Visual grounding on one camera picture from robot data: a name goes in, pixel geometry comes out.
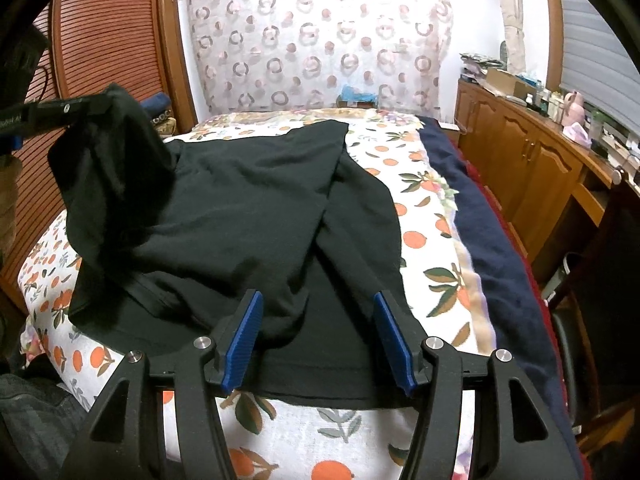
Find black chair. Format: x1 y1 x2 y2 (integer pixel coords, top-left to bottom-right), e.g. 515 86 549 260
550 180 640 441

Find navy blue blanket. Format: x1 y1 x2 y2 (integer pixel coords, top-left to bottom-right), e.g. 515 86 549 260
420 115 586 480

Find orange fruit print blanket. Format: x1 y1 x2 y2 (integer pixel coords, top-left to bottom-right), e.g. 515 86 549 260
17 120 481 480

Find wooden cabinet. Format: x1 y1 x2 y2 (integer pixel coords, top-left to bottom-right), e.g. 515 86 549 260
455 77 631 271

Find white trash bin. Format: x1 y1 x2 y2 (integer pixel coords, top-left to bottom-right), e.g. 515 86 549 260
542 252 576 311

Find folded navy garment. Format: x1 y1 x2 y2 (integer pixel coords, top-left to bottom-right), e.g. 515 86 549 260
140 92 171 121

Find pink plush toy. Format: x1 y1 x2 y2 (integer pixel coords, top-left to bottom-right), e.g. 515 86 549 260
562 91 586 126

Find patterned cloth pile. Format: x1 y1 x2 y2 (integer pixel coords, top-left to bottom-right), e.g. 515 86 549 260
460 51 506 81

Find person's dark grey trousers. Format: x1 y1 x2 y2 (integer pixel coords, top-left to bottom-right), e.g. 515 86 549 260
0 370 101 480

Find circle print curtain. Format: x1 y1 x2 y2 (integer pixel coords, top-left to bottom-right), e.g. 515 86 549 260
177 0 453 113

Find beige lace curtain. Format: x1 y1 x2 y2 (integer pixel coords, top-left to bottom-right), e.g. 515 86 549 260
487 0 526 68

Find grey window blind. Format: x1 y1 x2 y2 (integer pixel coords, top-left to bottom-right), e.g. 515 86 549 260
557 0 640 126

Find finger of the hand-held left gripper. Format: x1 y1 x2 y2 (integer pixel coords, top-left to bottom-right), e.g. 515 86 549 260
20 91 117 132

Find row of small bottles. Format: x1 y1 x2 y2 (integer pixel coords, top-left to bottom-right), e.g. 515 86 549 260
525 85 566 121

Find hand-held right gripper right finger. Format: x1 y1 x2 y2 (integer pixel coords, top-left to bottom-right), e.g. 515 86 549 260
372 291 578 480

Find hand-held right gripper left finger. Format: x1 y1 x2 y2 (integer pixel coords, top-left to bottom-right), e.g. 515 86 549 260
57 290 264 480

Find pink cloth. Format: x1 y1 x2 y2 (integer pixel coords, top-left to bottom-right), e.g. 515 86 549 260
562 122 593 148

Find black t-shirt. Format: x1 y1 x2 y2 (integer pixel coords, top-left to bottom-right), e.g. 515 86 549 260
47 84 416 408

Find blue plastic bag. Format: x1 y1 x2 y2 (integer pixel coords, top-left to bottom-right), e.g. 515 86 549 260
340 86 378 106

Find cardboard box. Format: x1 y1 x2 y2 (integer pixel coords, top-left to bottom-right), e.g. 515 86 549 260
485 67 538 98

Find louvered wooden wardrobe door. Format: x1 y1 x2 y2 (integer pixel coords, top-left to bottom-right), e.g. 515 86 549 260
10 0 196 311

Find wooden window frame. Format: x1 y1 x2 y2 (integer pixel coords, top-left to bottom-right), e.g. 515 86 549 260
545 0 563 93

